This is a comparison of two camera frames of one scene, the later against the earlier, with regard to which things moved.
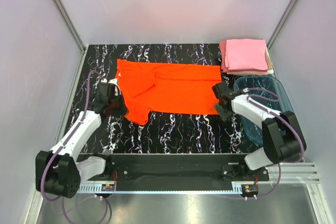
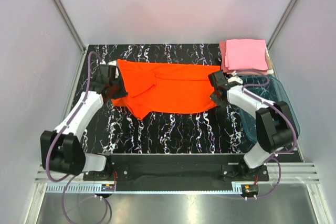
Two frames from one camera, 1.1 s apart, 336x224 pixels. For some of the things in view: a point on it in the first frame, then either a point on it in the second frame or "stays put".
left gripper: (124, 109) -> (123, 92)
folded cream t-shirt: (270, 70) stays put
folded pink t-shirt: (246, 54) stays put
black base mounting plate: (175, 169) stays put
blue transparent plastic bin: (269, 90) stays put
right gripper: (224, 116) -> (218, 103)
